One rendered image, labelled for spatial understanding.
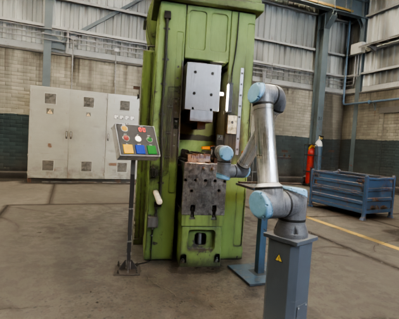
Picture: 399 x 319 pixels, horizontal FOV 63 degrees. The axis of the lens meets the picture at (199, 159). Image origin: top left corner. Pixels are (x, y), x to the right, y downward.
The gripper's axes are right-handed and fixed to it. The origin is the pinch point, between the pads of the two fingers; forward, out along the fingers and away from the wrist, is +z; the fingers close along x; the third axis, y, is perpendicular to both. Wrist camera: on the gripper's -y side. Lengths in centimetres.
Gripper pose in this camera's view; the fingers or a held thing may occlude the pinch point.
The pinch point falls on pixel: (213, 147)
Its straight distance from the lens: 243.4
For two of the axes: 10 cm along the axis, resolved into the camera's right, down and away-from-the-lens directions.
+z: -1.9, -0.8, 9.8
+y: -0.6, 10.0, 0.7
